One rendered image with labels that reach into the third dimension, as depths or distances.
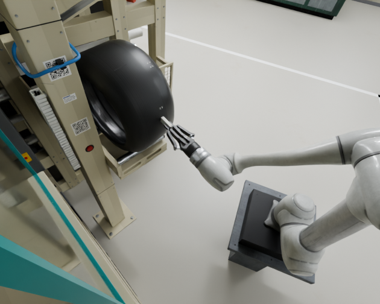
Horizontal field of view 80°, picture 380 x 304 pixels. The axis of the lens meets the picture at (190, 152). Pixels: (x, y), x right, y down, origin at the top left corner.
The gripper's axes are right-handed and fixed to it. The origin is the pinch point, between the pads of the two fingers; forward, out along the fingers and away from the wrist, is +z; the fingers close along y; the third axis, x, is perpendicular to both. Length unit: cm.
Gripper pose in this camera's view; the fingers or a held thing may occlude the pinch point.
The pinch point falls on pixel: (166, 123)
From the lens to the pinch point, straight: 109.4
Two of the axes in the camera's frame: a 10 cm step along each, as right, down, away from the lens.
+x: -2.0, 5.1, 8.4
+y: -7.1, 5.1, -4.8
